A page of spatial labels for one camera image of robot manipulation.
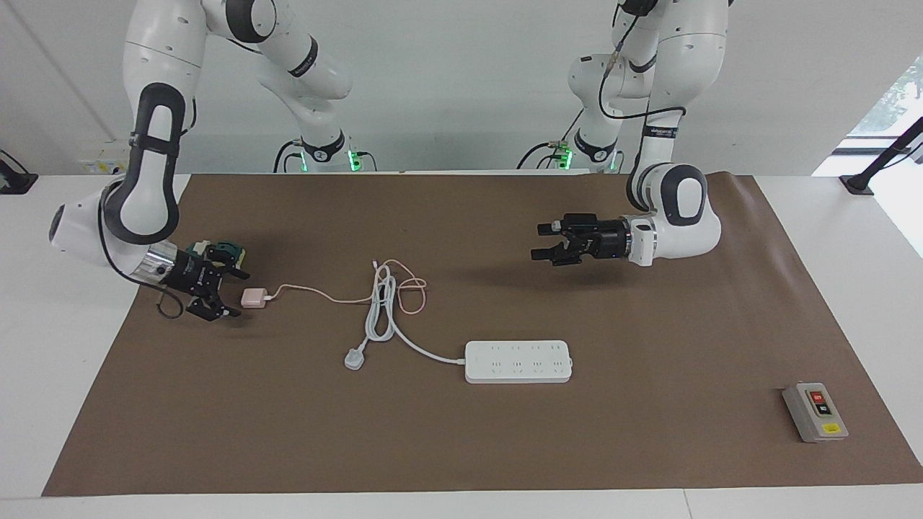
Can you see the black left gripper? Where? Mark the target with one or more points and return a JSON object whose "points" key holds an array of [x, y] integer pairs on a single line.
{"points": [[602, 239]]}

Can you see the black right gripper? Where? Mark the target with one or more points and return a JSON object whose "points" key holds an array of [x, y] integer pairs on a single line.
{"points": [[195, 274]]}

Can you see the pink charger adapter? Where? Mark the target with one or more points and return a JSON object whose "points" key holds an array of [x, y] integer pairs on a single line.
{"points": [[254, 298]]}

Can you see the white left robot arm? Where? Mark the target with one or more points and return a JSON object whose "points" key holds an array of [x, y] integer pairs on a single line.
{"points": [[678, 216]]}

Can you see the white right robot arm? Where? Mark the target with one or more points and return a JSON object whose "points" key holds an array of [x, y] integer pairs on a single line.
{"points": [[151, 65]]}

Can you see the white power strip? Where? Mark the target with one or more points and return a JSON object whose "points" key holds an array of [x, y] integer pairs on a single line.
{"points": [[518, 362]]}

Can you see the brown table mat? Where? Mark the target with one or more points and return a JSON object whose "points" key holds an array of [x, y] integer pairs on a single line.
{"points": [[505, 447]]}

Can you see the black table clamp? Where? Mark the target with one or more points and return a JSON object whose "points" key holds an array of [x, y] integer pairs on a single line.
{"points": [[14, 180]]}

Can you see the bright window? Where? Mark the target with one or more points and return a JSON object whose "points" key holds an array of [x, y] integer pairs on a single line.
{"points": [[894, 101]]}

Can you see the green knife switch block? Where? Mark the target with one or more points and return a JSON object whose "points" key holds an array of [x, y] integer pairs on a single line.
{"points": [[229, 252]]}

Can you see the white wall socket box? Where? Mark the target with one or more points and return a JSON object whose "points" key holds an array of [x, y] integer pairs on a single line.
{"points": [[101, 164]]}

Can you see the grey on-off switch box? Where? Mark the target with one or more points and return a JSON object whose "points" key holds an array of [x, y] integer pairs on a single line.
{"points": [[815, 412]]}

